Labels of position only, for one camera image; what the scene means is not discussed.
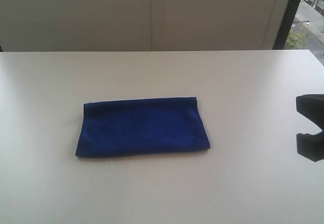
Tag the dark window frame post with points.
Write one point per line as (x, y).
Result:
(286, 23)

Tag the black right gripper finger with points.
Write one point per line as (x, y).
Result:
(311, 107)
(310, 146)

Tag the blue terry towel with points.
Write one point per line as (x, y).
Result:
(141, 127)

